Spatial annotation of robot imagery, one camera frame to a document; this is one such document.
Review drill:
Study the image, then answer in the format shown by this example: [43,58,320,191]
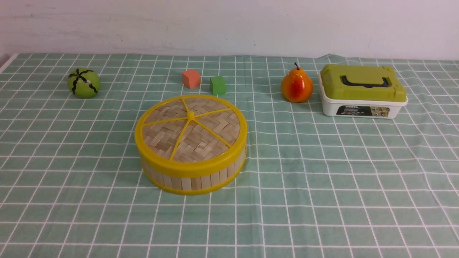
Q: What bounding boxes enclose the yellow woven steamer lid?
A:
[134,95,248,178]

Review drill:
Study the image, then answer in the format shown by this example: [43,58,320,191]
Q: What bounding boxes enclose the yellow bamboo steamer basket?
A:
[140,148,247,195]

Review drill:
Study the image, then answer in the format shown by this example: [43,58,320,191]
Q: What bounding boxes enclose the green foam cube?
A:
[210,76,226,95]

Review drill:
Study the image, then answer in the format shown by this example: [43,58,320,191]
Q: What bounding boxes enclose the orange foam cube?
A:
[181,69,201,89]

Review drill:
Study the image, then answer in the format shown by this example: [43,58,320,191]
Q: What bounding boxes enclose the orange toy pear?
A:
[281,62,314,103]

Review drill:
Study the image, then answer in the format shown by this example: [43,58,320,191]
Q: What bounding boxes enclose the green checkered tablecloth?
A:
[0,53,459,258]

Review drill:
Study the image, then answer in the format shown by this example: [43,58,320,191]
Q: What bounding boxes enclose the green lidded white box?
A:
[318,64,408,119]

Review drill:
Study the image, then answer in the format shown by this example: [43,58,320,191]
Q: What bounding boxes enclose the green toy melon ball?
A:
[67,68,100,99]

